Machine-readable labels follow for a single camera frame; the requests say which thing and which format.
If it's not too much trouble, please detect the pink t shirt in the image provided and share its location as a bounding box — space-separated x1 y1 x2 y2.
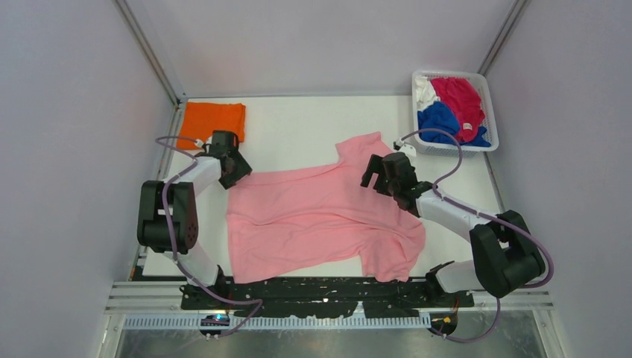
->
226 132 426 283

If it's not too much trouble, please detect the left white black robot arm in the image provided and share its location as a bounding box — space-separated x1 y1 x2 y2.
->
137 131 252 309

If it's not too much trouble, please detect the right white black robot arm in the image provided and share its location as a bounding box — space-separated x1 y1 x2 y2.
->
361 152 547 307

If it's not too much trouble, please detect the folded orange t shirt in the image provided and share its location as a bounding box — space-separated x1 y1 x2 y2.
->
178 102 246 142

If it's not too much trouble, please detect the blue t shirt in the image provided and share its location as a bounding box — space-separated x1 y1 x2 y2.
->
417 101 491 148

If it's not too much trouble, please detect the white t shirt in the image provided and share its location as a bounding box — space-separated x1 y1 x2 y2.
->
414 76 440 111

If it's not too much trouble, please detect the white plastic basket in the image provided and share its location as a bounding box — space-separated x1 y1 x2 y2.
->
411 70 499 157

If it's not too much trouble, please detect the magenta t shirt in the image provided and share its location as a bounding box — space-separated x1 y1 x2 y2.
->
431 77 485 142

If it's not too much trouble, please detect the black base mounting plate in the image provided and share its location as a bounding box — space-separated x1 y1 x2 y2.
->
180 277 474 318

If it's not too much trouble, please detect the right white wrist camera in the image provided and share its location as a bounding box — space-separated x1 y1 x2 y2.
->
393 139 417 158

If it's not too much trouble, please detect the aluminium frame rail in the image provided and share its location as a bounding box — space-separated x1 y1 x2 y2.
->
113 0 186 107

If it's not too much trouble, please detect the white slotted cable duct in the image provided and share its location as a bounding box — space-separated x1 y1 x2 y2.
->
123 313 432 330

